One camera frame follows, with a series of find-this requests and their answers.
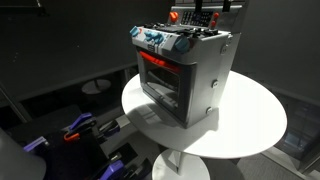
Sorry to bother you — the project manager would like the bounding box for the orange panel knob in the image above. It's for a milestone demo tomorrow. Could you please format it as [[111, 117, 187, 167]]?
[[168, 11, 180, 24]]

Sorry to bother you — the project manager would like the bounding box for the purple clamp handle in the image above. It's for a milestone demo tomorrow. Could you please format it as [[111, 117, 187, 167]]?
[[23, 136, 50, 154]]

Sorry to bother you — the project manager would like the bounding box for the grey oven door with window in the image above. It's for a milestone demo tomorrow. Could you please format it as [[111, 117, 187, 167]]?
[[135, 47, 198, 129]]

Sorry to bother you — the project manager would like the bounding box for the black ribbed griddle plate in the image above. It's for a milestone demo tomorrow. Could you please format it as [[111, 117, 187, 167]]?
[[143, 22, 182, 35]]

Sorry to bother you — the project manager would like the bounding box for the dark shelf unit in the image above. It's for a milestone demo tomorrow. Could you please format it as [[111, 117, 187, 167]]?
[[273, 89, 320, 176]]

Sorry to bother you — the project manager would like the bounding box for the purple clamp with black jaw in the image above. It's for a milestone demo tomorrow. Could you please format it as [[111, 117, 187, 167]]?
[[94, 158, 127, 180]]

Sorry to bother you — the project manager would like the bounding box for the orange oven door handle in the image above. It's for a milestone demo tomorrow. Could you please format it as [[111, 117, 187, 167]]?
[[138, 50, 183, 75]]

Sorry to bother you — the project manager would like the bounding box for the dark clamp with purple grip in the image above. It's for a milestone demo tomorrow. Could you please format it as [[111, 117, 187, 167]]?
[[98, 119, 121, 138]]

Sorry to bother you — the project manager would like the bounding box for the black burner grate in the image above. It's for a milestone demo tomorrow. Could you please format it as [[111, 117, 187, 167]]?
[[179, 26, 220, 39]]

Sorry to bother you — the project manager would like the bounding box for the round white pedestal table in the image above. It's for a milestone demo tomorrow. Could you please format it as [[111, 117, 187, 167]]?
[[121, 70, 288, 180]]

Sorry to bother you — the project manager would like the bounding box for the grey toy stove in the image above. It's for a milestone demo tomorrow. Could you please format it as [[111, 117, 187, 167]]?
[[129, 0, 249, 130]]

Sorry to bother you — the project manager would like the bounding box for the blue stove knob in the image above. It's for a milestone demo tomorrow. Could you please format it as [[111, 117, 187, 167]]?
[[152, 32, 166, 46], [174, 35, 191, 53], [129, 25, 141, 38], [143, 30, 155, 42]]

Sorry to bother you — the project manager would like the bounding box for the black keypad panel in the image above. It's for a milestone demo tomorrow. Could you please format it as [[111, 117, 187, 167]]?
[[181, 10, 214, 28]]

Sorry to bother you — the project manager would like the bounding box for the small round grey table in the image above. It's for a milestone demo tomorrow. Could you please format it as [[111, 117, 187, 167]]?
[[81, 78, 112, 96]]

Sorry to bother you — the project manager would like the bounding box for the purple and orange clamp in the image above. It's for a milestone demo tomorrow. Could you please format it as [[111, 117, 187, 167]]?
[[63, 112, 98, 144]]

